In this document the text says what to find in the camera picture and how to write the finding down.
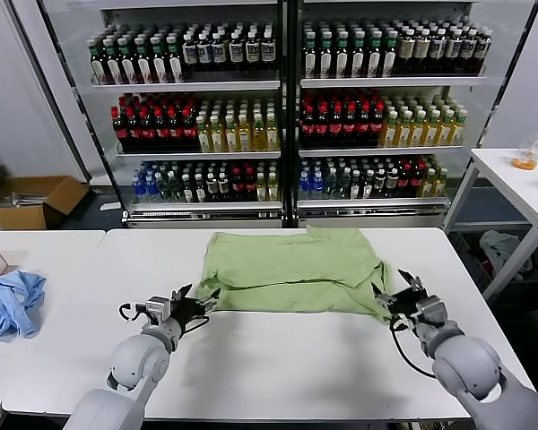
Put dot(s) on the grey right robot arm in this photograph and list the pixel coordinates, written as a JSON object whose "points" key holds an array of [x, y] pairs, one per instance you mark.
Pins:
{"points": [[466, 363]]}

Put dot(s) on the glass door beverage cabinet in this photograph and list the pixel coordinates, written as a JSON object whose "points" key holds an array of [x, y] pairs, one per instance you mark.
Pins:
{"points": [[197, 210]]}

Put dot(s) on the beaker with orange liquid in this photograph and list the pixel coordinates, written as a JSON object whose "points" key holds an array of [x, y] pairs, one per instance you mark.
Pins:
{"points": [[524, 162]]}

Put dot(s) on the crumpled light blue cloth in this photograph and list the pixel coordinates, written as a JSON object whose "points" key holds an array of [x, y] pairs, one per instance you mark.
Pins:
{"points": [[9, 304]]}

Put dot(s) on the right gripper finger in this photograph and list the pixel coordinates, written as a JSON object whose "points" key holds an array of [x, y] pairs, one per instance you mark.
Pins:
{"points": [[413, 285], [384, 299]]}

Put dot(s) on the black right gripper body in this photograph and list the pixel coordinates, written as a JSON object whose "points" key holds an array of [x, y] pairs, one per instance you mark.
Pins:
{"points": [[405, 303]]}

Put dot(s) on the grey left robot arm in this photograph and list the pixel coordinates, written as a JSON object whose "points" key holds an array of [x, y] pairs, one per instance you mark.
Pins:
{"points": [[134, 363]]}

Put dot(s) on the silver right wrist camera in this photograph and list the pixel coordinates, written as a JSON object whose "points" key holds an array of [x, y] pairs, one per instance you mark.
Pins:
{"points": [[432, 310]]}

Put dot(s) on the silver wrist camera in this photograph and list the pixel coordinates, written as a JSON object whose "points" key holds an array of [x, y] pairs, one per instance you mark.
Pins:
{"points": [[432, 310], [154, 308]]}

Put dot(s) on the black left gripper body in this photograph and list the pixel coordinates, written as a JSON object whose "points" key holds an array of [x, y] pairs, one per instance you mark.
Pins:
{"points": [[186, 310]]}

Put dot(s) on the white paper scrap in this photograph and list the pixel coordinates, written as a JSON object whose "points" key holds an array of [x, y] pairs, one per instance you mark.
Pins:
{"points": [[110, 207]]}

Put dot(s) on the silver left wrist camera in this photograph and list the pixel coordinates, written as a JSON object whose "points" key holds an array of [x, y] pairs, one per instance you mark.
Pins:
{"points": [[154, 308]]}

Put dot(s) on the grey crumpled cloth pile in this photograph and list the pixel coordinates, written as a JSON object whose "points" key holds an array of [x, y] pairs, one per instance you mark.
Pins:
{"points": [[502, 248]]}

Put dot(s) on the open cardboard box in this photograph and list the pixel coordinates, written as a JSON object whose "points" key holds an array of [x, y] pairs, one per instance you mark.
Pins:
{"points": [[27, 215]]}

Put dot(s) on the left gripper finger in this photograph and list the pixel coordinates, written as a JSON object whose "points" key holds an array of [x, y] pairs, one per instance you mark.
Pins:
{"points": [[207, 303], [181, 295]]}

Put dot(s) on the light green polo shirt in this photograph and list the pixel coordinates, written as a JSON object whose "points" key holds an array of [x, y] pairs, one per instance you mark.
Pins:
{"points": [[287, 269]]}

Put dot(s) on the white side table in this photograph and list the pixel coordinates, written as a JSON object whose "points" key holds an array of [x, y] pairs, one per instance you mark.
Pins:
{"points": [[511, 179]]}

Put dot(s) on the metal shelf with bottled drinks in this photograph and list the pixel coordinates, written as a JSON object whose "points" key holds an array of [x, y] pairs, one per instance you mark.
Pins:
{"points": [[372, 210]]}

